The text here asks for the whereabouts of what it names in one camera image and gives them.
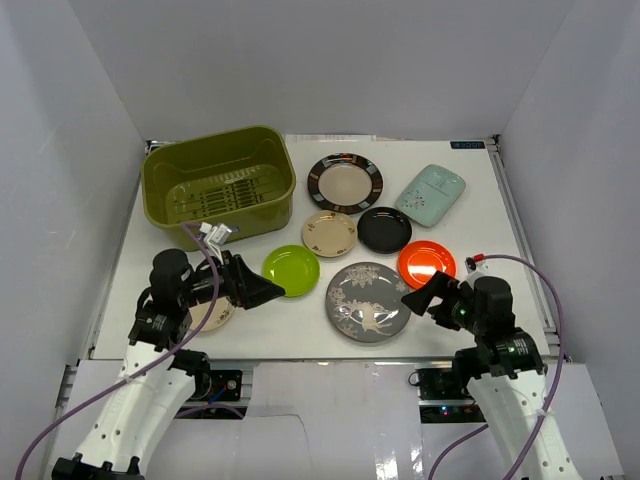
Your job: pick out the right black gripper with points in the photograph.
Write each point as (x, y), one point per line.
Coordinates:
(419, 300)

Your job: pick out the light blue rectangular dish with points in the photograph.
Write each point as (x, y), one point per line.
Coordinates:
(430, 195)

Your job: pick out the small beige patterned plate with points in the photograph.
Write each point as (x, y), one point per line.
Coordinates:
(329, 234)

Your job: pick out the grey deer pattern plate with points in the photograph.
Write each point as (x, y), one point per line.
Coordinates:
(363, 301)

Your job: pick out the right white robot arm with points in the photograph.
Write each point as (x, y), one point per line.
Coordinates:
(503, 372)

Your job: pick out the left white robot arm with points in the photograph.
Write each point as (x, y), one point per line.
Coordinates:
(158, 374)

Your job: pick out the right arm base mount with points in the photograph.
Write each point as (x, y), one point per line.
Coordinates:
(441, 399)

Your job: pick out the dark-rimmed beige centre plate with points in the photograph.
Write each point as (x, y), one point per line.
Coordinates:
(346, 183)

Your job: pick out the lime green plate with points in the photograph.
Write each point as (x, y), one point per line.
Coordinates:
(295, 268)

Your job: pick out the cream plate with black mark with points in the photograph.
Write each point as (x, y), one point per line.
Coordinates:
(221, 313)

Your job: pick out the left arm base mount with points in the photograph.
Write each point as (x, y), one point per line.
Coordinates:
(217, 397)

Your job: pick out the orange glossy plate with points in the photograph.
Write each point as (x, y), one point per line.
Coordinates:
(418, 261)

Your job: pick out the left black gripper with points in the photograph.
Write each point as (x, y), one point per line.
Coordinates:
(234, 280)

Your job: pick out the black glossy plate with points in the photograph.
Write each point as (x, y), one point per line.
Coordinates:
(384, 230)

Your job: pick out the olive green plastic bin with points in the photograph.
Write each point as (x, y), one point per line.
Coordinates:
(243, 178)

